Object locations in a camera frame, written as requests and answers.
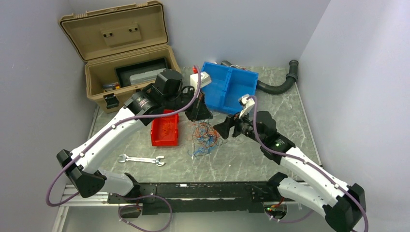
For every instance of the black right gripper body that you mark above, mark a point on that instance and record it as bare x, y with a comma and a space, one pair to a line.
243, 126

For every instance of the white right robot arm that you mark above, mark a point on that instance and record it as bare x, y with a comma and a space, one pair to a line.
342, 205

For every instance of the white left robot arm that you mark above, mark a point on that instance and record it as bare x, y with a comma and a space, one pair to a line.
165, 97

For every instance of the red plastic bin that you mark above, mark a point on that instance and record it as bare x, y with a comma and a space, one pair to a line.
164, 131

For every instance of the blue plastic divided bin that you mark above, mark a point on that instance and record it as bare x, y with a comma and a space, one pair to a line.
227, 85

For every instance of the grey case in toolbox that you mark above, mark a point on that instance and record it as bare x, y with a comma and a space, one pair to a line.
143, 77

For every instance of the tan plastic toolbox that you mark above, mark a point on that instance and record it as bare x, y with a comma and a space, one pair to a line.
115, 37

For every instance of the yellow black tool in toolbox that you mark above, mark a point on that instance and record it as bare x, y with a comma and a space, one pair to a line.
111, 86

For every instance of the silver open-end wrench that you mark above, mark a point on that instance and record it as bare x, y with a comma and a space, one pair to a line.
157, 160

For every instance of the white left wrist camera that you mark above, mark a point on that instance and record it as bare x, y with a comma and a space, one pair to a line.
203, 76

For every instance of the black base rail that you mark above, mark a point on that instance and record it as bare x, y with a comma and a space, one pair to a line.
193, 197

